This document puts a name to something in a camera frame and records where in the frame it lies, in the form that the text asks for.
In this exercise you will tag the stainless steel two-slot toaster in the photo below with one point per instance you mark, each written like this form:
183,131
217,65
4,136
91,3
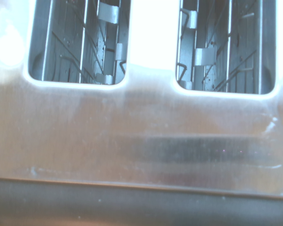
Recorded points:
85,129

